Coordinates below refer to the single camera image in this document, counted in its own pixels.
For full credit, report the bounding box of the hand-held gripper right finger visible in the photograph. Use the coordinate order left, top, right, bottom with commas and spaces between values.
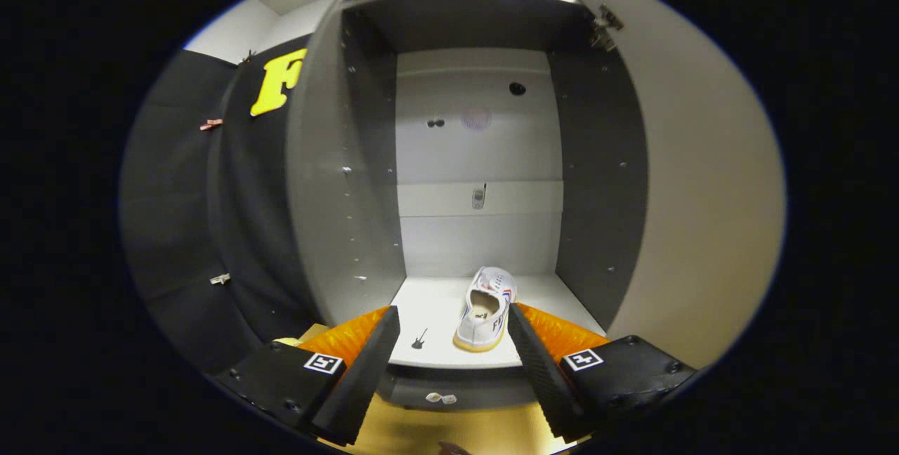
507, 303, 700, 443

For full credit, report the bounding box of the black backdrop cloth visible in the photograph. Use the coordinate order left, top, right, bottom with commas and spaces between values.
119, 48, 317, 375

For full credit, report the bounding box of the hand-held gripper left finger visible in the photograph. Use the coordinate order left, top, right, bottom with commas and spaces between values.
211, 305, 401, 447

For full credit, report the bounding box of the white shoe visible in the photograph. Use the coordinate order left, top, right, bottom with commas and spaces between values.
453, 266, 518, 352

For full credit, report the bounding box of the grey shoe cabinet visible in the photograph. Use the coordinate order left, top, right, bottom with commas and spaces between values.
284, 0, 650, 411

